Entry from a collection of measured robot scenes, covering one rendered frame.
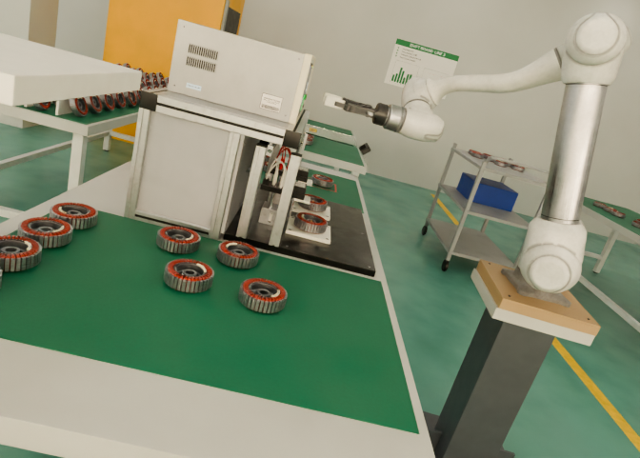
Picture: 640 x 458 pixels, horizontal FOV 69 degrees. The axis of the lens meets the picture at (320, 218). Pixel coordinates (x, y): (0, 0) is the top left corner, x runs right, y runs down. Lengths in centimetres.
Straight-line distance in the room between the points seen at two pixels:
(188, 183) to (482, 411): 127
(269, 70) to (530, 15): 616
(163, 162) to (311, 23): 559
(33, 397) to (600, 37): 138
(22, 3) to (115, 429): 472
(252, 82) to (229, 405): 92
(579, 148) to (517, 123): 596
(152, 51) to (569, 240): 452
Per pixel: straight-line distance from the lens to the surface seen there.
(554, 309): 166
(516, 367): 179
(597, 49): 139
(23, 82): 64
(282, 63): 142
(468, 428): 191
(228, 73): 144
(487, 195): 429
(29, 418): 81
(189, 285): 109
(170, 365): 89
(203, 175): 137
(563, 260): 141
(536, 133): 752
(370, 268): 143
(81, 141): 257
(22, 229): 125
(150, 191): 142
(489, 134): 727
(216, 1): 512
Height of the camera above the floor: 130
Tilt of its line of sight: 18 degrees down
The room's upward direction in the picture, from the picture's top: 16 degrees clockwise
